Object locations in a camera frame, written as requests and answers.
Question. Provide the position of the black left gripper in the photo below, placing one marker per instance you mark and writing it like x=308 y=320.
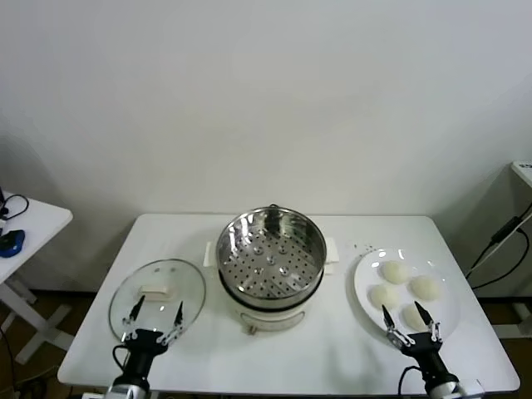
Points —
x=143 y=341

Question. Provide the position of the round glass pot lid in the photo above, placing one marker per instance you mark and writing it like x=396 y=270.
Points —
x=183 y=282

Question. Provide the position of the white round plate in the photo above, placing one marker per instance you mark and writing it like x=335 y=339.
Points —
x=367 y=272

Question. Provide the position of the stainless steel steamer basket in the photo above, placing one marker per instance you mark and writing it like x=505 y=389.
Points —
x=299 y=232

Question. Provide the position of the white side table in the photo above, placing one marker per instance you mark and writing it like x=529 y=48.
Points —
x=41 y=216

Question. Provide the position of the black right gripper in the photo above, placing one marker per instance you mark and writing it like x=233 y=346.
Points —
x=424 y=355

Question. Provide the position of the white electric cooking pot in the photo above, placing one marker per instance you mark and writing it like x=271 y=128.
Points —
x=270 y=318

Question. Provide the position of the white steamed baozi bun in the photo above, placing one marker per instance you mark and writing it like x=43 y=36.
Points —
x=411 y=318
x=383 y=296
x=395 y=272
x=425 y=287

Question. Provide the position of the blue computer mouse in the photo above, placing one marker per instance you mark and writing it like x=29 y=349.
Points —
x=10 y=243

